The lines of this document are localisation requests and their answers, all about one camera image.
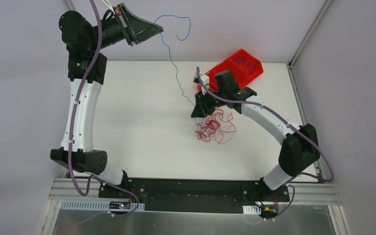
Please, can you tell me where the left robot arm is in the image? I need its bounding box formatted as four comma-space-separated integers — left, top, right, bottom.
50, 3, 164, 198

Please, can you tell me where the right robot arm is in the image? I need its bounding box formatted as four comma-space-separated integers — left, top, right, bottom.
191, 70, 320, 201

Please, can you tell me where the red plastic bin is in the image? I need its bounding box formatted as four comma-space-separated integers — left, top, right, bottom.
205, 48, 263, 92

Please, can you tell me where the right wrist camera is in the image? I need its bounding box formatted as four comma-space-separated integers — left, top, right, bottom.
194, 73, 210, 94

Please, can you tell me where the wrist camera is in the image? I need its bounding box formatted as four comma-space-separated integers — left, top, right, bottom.
194, 73, 210, 94
102, 0, 114, 11

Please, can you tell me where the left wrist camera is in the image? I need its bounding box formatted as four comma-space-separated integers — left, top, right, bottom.
102, 0, 114, 11

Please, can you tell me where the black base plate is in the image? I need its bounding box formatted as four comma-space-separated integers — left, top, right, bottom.
98, 178, 290, 213

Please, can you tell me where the aluminium frame rail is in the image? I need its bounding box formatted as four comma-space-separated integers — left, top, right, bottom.
49, 178, 342, 206

